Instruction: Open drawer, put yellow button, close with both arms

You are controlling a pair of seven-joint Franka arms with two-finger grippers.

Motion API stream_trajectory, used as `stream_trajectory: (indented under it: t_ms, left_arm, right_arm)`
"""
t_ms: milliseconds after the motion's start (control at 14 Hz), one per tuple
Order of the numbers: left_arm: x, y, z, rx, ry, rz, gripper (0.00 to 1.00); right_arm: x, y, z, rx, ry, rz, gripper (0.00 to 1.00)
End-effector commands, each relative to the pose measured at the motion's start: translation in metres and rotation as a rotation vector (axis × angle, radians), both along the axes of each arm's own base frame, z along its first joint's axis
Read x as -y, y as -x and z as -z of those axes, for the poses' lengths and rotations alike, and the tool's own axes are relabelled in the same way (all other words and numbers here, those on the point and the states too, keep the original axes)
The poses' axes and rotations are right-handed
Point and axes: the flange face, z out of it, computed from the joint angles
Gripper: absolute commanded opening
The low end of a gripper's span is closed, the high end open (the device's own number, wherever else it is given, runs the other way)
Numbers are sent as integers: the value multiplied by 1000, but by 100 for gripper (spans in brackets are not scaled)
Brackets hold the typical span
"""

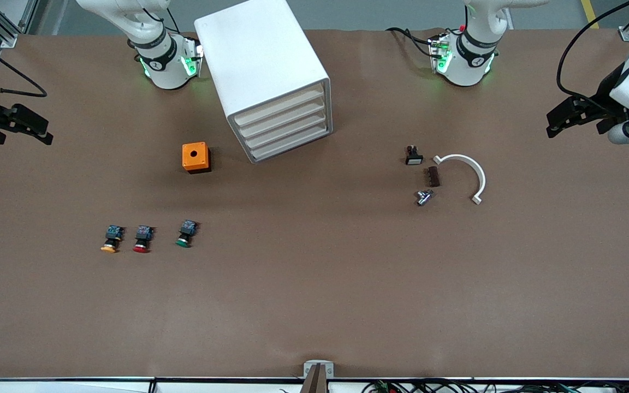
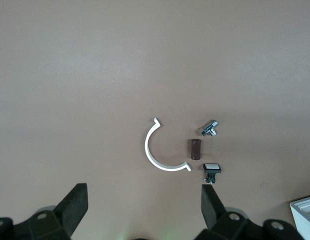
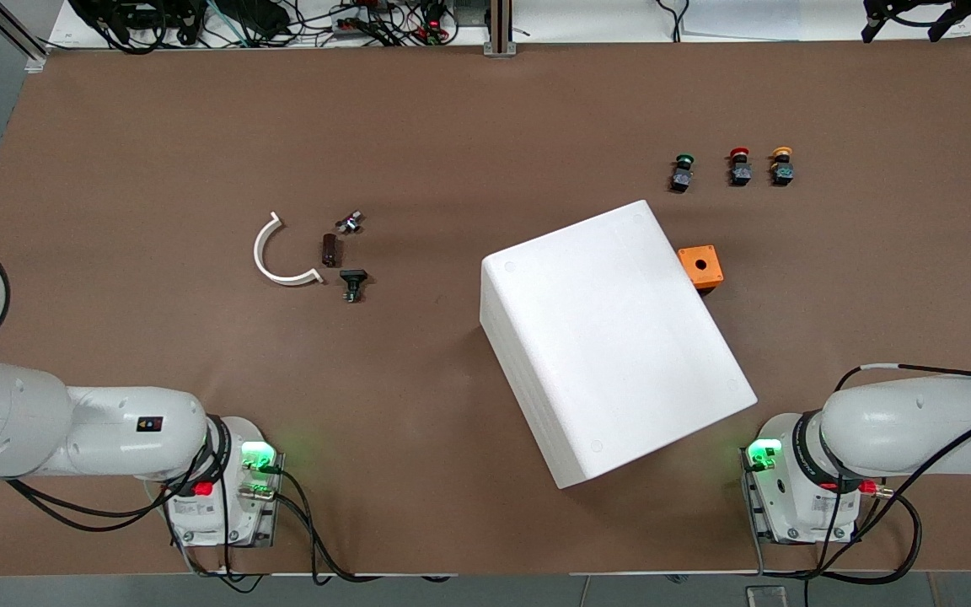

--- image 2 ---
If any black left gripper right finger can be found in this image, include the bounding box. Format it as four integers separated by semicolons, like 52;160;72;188
194;184;302;240

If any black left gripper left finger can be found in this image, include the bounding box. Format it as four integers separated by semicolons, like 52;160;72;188
0;183;89;240

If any white square push button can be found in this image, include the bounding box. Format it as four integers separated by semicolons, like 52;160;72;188
199;162;223;186

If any white drawer cabinet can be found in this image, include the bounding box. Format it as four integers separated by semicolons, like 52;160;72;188
289;195;310;240

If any brown rectangular block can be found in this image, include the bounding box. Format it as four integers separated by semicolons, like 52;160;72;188
188;138;203;161

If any small metal fitting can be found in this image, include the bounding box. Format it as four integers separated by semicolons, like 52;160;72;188
200;119;220;138

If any white half ring clamp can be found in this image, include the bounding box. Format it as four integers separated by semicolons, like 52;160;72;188
144;116;192;173

